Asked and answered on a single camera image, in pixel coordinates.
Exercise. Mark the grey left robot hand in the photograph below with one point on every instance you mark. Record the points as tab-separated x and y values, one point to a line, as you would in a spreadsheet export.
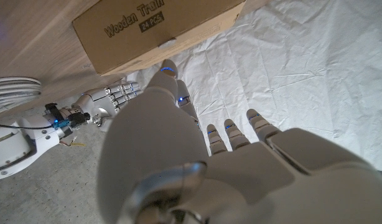
240	180

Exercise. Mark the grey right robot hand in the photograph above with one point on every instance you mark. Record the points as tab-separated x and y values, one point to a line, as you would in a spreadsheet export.
99	101

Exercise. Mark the cardboard packing box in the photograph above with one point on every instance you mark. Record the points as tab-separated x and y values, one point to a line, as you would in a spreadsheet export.
141	34

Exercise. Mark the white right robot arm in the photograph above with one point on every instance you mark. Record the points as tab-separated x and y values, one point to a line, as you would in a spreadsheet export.
20	146

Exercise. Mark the white backdrop cloth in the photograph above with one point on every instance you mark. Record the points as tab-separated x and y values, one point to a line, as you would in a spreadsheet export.
287	77

